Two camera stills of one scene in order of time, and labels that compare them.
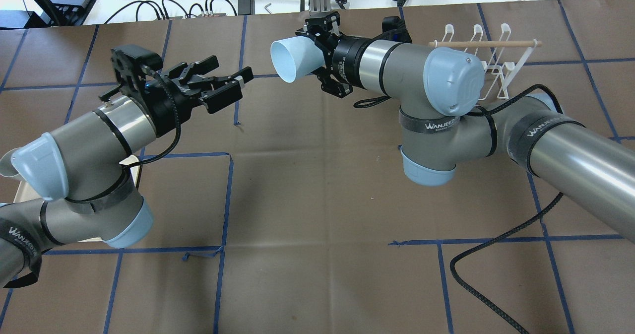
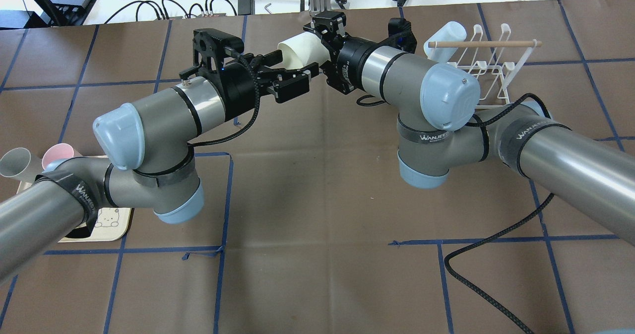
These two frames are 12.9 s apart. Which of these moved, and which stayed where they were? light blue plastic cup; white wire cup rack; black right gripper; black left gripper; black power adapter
Moved: light blue plastic cup; black left gripper
Stayed: black right gripper; white wire cup rack; black power adapter
